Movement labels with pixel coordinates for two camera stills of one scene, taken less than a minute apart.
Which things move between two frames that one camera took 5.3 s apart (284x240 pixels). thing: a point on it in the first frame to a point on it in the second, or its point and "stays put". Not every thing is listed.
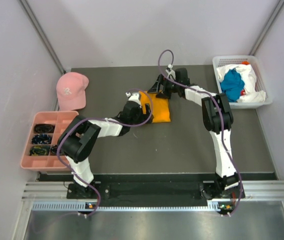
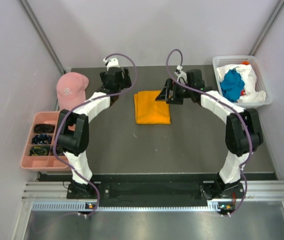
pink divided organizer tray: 60,119 stays put
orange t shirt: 161,111 stays put
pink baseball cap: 70,88 stays put
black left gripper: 145,117 to 124,82
